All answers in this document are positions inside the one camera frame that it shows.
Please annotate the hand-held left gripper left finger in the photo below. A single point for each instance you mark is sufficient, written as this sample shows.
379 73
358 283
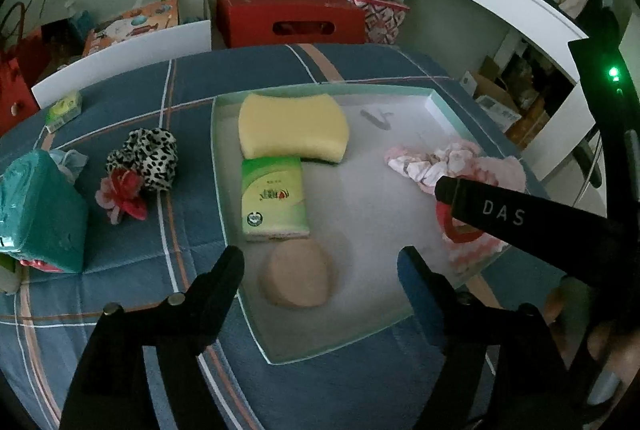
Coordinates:
220 280

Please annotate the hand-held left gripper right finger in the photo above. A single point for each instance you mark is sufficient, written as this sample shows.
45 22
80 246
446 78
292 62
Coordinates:
415 280

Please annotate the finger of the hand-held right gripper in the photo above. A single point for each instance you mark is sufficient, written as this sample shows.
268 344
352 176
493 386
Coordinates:
500 212

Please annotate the pink white zigzag cloth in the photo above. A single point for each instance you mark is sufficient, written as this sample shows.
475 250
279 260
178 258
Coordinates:
500 170

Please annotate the red hair band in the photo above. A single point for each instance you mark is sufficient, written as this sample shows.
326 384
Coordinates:
457 235

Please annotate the beige round puff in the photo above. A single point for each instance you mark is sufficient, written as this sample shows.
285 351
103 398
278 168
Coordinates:
295 275

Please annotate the light teal tray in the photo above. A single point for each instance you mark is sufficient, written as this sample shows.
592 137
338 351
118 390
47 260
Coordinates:
360 210

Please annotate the green tissue pack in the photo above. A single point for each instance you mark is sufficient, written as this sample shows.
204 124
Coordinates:
62 110
272 195

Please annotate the pink red flower hair clip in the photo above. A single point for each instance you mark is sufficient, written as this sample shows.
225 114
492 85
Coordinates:
122 195

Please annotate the leopard print scrunchie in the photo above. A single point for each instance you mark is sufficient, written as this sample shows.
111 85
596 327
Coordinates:
150 155

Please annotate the yellow sponge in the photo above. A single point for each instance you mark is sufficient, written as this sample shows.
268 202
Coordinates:
292 125

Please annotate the light blue face mask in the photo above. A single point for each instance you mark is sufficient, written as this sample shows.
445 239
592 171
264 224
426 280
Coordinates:
72 163

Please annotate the person's right hand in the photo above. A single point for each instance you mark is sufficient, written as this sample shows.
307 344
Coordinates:
555 307

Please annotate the teal toy box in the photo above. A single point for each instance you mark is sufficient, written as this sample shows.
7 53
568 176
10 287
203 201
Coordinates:
40 220

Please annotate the red white patterned box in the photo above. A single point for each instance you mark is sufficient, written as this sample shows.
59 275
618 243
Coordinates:
380 18

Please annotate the white chair back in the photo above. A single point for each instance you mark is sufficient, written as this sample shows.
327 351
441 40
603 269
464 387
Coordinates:
125 55

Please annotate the red cardboard box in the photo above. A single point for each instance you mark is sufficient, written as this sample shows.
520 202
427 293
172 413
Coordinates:
250 15

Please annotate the colourful toy carton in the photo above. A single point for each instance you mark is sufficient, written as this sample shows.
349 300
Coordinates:
130 25

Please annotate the red felt bag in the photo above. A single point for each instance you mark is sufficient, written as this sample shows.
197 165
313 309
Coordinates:
15 80

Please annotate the teal pump bottle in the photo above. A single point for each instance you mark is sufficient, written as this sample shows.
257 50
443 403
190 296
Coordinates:
80 28

